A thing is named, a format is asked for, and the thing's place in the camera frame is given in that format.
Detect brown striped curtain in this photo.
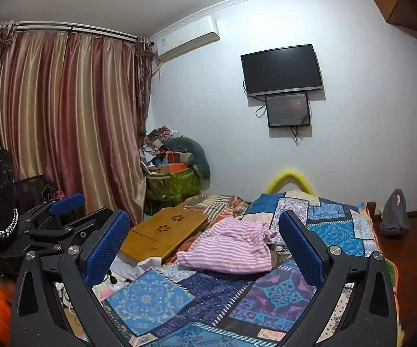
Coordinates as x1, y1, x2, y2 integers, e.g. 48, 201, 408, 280
0, 25, 155, 221

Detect grey plush pillow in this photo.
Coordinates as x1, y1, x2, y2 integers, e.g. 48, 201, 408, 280
163, 136, 211, 179

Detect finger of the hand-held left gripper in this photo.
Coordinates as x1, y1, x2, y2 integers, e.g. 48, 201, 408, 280
20, 193, 86, 229
28, 208, 116, 253

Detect blue patchwork blanket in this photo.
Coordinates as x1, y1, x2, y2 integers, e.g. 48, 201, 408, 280
100, 190, 400, 347

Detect white air conditioner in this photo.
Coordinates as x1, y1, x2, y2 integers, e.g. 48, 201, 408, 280
151, 16, 220, 63

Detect black wall television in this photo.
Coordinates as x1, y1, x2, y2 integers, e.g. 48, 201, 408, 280
240, 44, 325, 97

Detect green storage box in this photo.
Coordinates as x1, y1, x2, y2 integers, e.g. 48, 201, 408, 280
144, 168, 202, 213

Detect yellow foam tube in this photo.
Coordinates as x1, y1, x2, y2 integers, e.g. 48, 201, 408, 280
264, 169, 315, 194

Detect brown patterned cloth pile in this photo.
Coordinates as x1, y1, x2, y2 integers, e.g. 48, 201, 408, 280
141, 126, 175, 169

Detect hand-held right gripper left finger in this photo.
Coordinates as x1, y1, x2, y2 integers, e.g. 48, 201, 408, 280
10, 209, 131, 347

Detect curtain rod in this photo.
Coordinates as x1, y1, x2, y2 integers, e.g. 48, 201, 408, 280
0, 21, 155, 44

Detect wooden lap table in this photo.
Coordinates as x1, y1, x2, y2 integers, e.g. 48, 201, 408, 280
120, 207, 210, 264

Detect pink striped pants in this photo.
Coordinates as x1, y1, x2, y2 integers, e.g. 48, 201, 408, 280
177, 219, 278, 274

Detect grey backpack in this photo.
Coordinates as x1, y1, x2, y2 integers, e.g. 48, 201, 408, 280
379, 189, 410, 238

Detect wooden bed frame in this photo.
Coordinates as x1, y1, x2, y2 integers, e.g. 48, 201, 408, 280
360, 200, 382, 225

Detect small black wall monitor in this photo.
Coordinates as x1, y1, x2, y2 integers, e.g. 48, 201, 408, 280
265, 92, 311, 128

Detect brown striped bed sheet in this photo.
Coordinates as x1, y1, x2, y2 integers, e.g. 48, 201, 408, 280
177, 193, 250, 230

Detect black bag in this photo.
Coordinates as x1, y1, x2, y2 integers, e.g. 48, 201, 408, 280
11, 174, 62, 210

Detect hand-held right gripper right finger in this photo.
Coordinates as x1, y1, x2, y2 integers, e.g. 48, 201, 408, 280
278, 210, 400, 347

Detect orange red cloth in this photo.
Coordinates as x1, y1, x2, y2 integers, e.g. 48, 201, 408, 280
0, 278, 17, 337

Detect white cloth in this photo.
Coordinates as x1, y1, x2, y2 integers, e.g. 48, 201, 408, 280
109, 251, 167, 284

